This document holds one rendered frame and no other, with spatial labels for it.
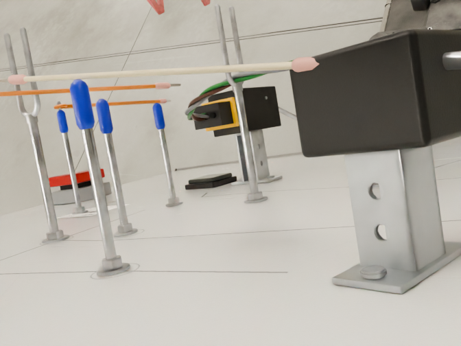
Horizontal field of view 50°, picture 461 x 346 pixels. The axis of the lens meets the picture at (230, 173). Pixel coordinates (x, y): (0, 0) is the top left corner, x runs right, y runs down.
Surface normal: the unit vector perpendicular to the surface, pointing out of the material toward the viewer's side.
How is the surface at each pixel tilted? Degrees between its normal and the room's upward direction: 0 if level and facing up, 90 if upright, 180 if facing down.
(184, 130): 0
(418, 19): 0
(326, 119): 41
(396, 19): 0
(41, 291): 53
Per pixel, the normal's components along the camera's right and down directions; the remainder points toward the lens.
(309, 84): -0.73, 0.18
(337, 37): -0.48, -0.47
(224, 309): -0.17, -0.98
